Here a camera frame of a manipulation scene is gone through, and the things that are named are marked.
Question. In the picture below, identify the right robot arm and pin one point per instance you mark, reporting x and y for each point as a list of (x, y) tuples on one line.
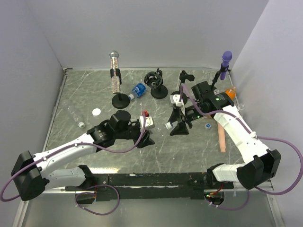
[(260, 163)]

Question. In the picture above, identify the glitter silver microphone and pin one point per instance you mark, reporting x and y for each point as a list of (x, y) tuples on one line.
[(115, 72)]

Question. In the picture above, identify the clear Pocari bottle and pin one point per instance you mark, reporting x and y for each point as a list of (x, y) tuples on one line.
[(171, 125)]

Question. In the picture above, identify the black purple microphone stand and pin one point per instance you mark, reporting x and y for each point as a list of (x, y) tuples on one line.
[(219, 75)]

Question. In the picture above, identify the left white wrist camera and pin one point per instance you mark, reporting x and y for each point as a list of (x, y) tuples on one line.
[(146, 121)]

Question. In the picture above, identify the clear capless bottle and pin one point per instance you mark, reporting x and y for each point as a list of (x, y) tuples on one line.
[(241, 107)]

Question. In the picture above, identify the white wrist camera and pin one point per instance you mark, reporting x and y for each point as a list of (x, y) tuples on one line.
[(146, 121), (177, 101)]

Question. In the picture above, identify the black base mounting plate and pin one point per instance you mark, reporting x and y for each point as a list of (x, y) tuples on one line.
[(153, 186)]

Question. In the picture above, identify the black shock mount stand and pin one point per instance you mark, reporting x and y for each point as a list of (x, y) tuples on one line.
[(154, 80)]

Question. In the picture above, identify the clear white-capped tea bottle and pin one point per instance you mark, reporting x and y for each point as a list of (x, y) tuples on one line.
[(99, 116)]

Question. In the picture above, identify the blue label water bottle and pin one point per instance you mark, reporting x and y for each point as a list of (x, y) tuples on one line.
[(138, 91)]

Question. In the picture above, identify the orange round bottle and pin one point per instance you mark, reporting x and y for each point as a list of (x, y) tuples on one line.
[(231, 92)]

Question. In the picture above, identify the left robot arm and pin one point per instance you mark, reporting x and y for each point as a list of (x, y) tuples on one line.
[(34, 174)]

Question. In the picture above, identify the pink beige microphone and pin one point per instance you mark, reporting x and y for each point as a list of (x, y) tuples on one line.
[(221, 135)]

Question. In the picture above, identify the blue bottle cap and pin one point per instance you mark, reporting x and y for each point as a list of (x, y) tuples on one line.
[(207, 126)]

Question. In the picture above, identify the black empty clip stand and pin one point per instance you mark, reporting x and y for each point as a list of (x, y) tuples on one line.
[(183, 77)]

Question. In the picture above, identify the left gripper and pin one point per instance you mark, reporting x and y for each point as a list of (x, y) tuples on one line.
[(146, 140)]

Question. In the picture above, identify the clear bottle at left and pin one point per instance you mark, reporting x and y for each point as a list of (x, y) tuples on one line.
[(74, 113)]

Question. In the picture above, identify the black glitter microphone stand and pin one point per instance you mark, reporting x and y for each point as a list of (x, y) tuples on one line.
[(120, 101)]

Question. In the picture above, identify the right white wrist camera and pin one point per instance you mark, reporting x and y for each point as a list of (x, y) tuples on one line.
[(177, 101)]

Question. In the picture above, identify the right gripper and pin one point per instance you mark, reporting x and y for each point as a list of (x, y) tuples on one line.
[(181, 129)]

